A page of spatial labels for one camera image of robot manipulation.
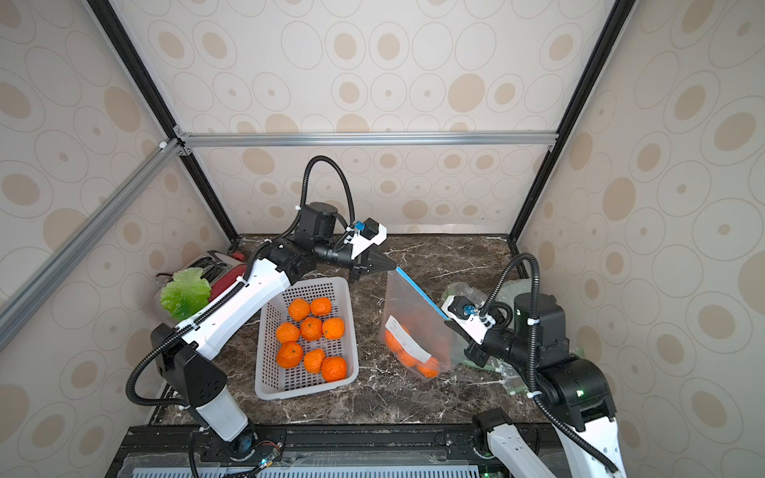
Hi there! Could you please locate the green-edged zip-top bag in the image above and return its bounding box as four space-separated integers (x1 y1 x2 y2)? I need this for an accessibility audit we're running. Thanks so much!
465 345 587 396

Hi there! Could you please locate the green zip-top bag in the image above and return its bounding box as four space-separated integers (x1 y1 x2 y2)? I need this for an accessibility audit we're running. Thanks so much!
438 279 531 329

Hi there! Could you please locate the orange taken out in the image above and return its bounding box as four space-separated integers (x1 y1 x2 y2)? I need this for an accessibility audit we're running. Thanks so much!
310 297 333 318
321 357 348 382
322 318 346 341
303 349 326 374
300 317 323 342
288 299 311 323
276 342 304 370

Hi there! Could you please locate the clear zip-top bag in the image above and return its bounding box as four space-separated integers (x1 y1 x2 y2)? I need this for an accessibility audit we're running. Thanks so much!
378 268 466 382

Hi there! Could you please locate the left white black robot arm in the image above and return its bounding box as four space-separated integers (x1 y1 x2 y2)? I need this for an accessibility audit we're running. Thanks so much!
126 155 396 445

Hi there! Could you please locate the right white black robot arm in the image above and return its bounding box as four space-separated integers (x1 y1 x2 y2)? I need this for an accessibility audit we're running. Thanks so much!
442 253 626 477

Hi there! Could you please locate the red dotted toaster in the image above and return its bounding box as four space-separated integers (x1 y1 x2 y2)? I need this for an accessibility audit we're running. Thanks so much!
153 250 246 302

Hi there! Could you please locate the white perforated plastic basket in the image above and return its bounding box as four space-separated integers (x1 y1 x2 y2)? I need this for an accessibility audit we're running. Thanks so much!
255 277 359 400

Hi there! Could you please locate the green plastic leaf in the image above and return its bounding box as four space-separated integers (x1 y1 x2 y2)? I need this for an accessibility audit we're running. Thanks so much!
159 267 212 322

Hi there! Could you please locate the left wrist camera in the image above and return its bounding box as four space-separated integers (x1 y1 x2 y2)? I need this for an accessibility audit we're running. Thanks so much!
344 218 388 259

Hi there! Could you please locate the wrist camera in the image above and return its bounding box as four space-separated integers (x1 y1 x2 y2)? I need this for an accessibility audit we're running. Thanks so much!
344 218 388 259
441 296 496 345

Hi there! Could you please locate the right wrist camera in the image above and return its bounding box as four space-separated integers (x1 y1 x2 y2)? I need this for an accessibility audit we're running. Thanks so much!
441 296 496 345

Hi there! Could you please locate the horizontal aluminium rail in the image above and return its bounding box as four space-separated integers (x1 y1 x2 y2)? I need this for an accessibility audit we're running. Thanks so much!
178 131 558 147

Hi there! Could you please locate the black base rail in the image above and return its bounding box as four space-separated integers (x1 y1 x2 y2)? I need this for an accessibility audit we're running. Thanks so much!
107 409 609 477

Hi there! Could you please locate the diagonal aluminium rail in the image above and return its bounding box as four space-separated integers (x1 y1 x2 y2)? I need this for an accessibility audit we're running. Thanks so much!
1 139 181 348

